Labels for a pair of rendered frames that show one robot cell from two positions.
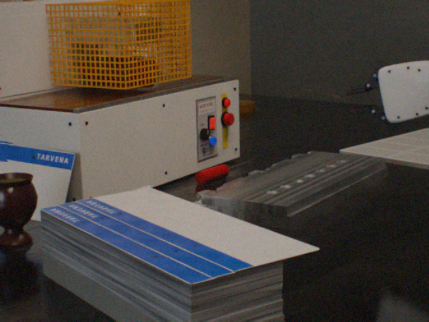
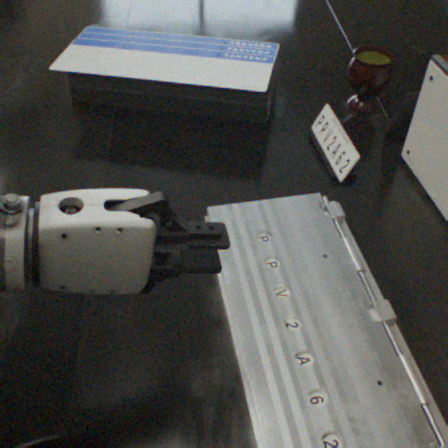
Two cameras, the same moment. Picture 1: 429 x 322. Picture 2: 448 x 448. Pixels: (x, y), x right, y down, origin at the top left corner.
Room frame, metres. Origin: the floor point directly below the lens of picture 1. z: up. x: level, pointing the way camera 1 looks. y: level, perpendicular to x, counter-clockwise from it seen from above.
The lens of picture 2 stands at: (1.83, -0.49, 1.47)
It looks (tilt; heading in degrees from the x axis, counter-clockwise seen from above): 45 degrees down; 136
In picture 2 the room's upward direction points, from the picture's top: straight up
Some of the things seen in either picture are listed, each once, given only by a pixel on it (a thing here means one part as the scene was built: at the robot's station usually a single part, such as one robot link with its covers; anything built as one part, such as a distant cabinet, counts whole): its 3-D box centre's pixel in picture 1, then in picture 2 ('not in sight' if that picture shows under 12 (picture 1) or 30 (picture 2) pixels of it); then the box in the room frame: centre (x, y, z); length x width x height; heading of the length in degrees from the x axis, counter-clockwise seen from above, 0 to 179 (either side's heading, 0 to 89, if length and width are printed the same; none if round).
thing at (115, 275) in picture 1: (149, 268); (173, 72); (1.08, 0.09, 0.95); 0.40 x 0.13 x 0.10; 35
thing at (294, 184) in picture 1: (297, 178); (312, 323); (1.65, -0.16, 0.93); 0.44 x 0.19 x 0.02; 147
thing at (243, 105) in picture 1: (239, 106); not in sight; (2.75, -0.08, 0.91); 0.10 x 0.10 x 0.02
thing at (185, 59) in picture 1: (120, 41); not in sight; (1.83, 0.19, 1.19); 0.23 x 0.20 x 0.17; 147
